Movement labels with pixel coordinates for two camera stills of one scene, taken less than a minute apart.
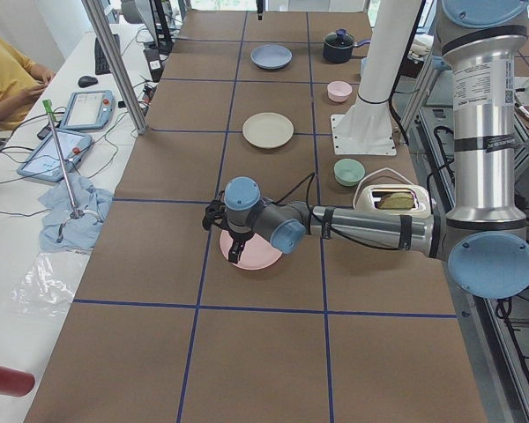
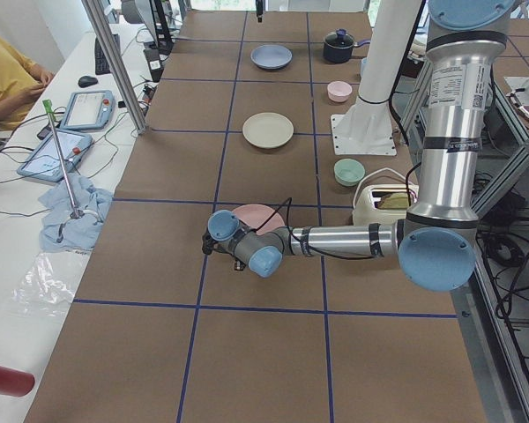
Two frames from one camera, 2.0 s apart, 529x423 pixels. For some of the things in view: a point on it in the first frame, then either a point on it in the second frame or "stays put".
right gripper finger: [260, 10] stays put
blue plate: [271, 56] stays put
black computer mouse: [86, 81] stays put
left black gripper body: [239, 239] → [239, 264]
